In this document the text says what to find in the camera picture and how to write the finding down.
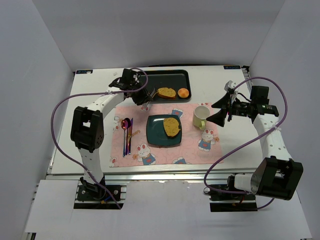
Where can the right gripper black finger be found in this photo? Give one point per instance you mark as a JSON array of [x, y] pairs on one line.
[[225, 101], [220, 117]]

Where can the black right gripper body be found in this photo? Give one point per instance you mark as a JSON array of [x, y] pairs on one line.
[[229, 110]]

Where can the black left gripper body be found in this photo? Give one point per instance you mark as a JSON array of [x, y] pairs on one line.
[[141, 97]]

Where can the seeded bread slice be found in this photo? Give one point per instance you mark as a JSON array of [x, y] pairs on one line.
[[171, 126], [166, 93]]

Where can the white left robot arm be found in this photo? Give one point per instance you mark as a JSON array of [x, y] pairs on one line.
[[87, 129]]

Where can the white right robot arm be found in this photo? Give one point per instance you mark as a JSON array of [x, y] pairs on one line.
[[278, 174]]

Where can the green and white mug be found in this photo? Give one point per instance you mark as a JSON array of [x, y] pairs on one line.
[[200, 115]]

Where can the pink bunny placemat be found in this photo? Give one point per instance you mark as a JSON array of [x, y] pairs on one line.
[[196, 147]]

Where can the plain golden round bun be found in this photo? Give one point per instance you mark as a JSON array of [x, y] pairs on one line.
[[183, 93]]

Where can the iridescent fork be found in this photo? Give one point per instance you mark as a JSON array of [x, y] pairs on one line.
[[126, 139]]

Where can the iridescent purple spoon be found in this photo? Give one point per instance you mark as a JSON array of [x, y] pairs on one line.
[[125, 125]]

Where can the black baking tray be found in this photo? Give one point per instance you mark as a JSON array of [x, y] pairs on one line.
[[175, 79]]

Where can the iridescent purple knife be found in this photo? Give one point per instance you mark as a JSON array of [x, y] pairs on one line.
[[129, 137]]

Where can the dark teal square plate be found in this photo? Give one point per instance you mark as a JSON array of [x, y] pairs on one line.
[[155, 131]]

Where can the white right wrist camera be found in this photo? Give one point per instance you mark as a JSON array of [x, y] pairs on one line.
[[229, 85]]

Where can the aluminium front table rail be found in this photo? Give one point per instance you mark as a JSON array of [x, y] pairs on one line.
[[163, 176]]

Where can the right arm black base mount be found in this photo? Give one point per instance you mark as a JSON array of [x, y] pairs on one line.
[[221, 202]]

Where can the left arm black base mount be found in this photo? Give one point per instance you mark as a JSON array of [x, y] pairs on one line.
[[92, 197]]

